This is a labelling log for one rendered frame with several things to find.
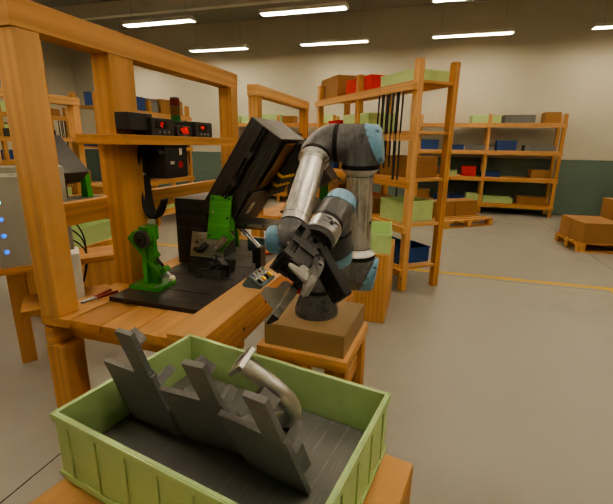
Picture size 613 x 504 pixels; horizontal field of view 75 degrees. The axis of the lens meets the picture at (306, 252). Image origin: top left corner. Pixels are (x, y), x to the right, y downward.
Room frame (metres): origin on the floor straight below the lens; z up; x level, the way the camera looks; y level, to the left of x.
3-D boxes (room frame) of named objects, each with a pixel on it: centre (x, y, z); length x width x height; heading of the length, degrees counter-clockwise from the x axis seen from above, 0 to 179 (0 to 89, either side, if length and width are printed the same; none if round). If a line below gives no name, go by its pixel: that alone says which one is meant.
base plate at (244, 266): (1.98, 0.44, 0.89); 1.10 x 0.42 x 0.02; 163
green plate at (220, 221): (1.89, 0.40, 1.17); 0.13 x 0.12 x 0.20; 163
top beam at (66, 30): (2.07, 0.73, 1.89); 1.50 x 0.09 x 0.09; 163
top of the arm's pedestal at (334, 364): (1.32, -0.04, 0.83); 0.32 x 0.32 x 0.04; 69
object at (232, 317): (1.90, 0.17, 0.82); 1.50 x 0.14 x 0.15; 163
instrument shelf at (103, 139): (2.06, 0.69, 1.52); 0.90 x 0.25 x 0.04; 163
